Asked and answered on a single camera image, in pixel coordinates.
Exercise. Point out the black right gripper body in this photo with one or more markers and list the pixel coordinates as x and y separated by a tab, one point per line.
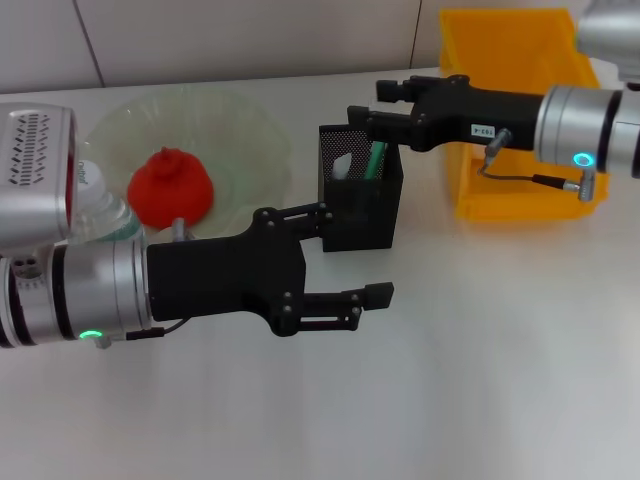
475	117

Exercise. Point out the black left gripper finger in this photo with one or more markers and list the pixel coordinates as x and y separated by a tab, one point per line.
377	295
307	220

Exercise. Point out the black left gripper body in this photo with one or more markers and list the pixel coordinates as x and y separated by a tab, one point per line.
225	275

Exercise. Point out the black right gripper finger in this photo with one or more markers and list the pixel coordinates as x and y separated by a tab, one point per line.
385	127
390	91

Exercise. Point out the green utility knife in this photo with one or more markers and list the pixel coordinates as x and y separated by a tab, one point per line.
376	160

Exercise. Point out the grey glitter pen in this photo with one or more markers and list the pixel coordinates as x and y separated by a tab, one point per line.
342	167

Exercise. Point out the red-orange knitted toy orange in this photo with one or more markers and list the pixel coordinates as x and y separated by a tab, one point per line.
170	190

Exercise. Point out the clear green-label water bottle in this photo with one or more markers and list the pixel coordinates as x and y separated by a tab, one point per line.
107	215

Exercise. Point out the black mesh pen holder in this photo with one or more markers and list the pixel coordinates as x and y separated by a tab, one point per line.
360	220

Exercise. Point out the green glass fruit plate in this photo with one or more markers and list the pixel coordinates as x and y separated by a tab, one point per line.
240	130

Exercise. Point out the yellow plastic bin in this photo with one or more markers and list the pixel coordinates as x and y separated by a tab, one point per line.
500	50

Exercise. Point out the silver right wrist post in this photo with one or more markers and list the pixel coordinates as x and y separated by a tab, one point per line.
497	140

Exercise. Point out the silver wrist post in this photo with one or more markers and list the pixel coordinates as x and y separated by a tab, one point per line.
180	229
497	140

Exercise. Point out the silver left wrist post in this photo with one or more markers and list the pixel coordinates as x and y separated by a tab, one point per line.
180	229

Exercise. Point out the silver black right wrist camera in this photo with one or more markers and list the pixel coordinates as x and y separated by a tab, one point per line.
610	35

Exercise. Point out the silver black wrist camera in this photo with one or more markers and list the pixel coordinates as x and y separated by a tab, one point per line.
610	35
30	175

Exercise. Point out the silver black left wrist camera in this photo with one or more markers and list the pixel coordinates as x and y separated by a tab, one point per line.
30	175

